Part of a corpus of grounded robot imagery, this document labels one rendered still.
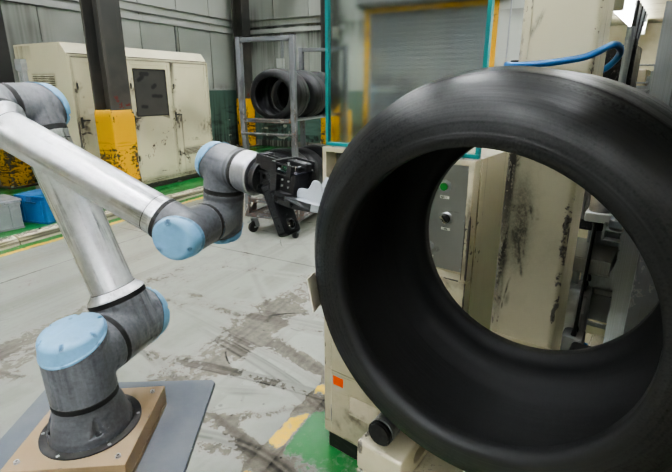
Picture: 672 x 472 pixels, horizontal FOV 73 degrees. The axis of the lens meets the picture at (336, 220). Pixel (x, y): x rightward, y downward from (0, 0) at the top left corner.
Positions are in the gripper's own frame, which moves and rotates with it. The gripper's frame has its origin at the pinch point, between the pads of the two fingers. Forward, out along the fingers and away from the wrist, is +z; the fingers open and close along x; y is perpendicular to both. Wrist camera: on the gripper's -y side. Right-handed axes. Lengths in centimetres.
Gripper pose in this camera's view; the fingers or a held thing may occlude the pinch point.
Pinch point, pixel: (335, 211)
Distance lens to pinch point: 85.0
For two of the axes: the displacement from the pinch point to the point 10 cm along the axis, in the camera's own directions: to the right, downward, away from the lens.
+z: 7.9, 2.9, -5.4
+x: 6.0, -2.2, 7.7
